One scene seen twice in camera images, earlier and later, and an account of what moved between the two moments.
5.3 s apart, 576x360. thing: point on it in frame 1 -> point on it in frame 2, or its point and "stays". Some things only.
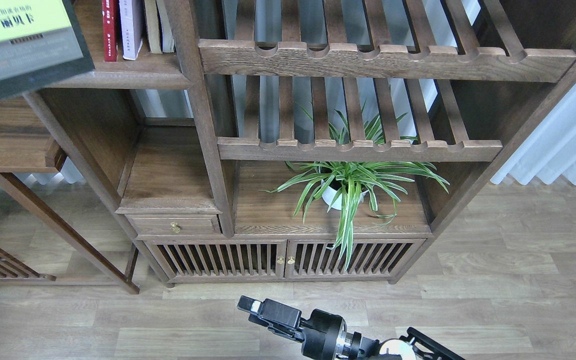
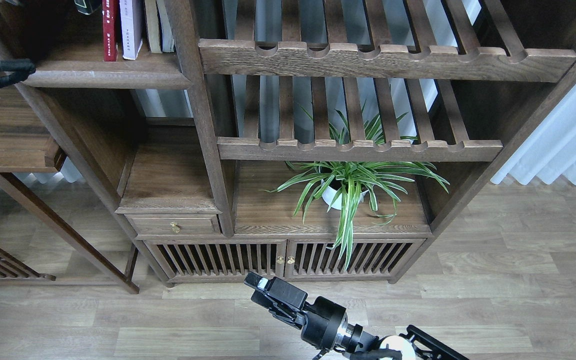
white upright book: (167, 37) stays
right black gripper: (321, 334) -> (323, 323)
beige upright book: (153, 26) stays
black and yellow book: (17, 46) -> (86, 7)
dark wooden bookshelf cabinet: (277, 142) stays
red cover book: (109, 10) stays
